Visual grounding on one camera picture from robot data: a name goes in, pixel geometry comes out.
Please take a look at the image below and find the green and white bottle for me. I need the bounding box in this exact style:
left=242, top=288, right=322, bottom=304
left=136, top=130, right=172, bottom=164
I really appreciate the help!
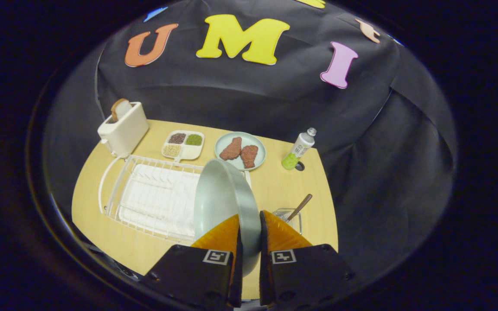
left=281, top=127, right=317, bottom=170

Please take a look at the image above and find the clear wire basket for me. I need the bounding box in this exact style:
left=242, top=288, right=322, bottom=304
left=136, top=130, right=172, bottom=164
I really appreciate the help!
left=272, top=208, right=303, bottom=236

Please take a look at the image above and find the wooden handled metal spoon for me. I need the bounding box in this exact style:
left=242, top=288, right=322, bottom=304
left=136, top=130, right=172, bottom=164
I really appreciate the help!
left=283, top=194, right=313, bottom=223

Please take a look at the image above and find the green plate with meat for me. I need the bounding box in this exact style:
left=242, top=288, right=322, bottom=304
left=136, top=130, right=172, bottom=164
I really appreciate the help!
left=214, top=132, right=267, bottom=171

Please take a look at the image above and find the white toaster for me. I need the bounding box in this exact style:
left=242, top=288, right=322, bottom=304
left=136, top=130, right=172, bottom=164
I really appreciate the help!
left=97, top=102, right=150, bottom=159

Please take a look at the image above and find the brown bread slice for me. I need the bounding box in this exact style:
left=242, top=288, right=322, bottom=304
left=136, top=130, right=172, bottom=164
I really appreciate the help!
left=111, top=98, right=130, bottom=123

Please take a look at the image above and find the white divided snack tray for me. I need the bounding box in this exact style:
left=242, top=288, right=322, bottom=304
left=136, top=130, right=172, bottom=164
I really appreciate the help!
left=161, top=130, right=205, bottom=162

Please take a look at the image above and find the brown meat piece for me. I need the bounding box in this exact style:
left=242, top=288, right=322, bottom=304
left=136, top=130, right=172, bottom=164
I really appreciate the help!
left=240, top=145, right=259, bottom=169
left=219, top=137, right=243, bottom=161

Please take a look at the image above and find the white wire dish rack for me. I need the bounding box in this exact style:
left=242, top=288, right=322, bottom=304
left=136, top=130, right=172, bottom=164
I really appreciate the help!
left=98, top=154, right=252, bottom=243

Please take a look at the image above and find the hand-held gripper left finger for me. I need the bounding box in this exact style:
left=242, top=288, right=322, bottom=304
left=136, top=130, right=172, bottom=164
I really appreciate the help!
left=139, top=214, right=244, bottom=308

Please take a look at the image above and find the light green plate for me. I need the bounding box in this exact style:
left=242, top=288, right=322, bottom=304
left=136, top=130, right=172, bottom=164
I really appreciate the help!
left=193, top=158, right=262, bottom=277

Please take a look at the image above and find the black backdrop cloth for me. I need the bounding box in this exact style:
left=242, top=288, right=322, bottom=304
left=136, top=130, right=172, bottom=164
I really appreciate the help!
left=44, top=0, right=458, bottom=281

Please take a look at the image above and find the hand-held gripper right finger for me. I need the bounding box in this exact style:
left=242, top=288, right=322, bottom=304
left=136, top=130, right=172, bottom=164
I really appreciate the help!
left=259, top=210, right=355, bottom=308

